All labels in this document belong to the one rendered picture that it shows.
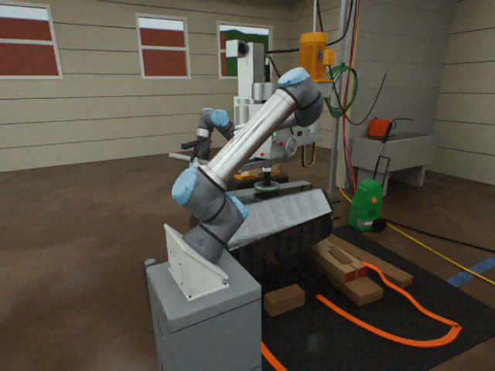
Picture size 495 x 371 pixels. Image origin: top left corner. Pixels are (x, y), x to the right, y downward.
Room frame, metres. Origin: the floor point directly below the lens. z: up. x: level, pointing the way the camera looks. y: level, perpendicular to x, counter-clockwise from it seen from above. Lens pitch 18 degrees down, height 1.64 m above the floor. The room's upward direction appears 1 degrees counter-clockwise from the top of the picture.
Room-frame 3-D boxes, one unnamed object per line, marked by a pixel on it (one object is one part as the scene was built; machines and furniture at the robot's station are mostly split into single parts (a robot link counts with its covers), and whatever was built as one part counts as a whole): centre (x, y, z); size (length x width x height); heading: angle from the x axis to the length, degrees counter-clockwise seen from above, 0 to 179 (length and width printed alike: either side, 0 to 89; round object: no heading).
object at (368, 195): (3.41, -1.43, 0.43); 0.35 x 0.35 x 0.87; 8
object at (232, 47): (3.25, 0.08, 2.00); 0.20 x 0.18 x 0.15; 23
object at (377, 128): (5.05, -2.21, 1.00); 0.50 x 0.22 x 0.33; 119
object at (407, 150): (4.93, -2.42, 0.43); 1.30 x 0.62 x 0.86; 119
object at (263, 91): (2.72, -0.40, 1.60); 0.96 x 0.25 x 0.17; 138
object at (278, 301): (1.98, -0.28, 0.07); 0.30 x 0.12 x 0.12; 116
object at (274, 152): (2.52, -0.22, 1.30); 0.36 x 0.22 x 0.45; 138
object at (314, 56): (2.94, -0.62, 1.88); 0.31 x 0.28 x 0.40; 48
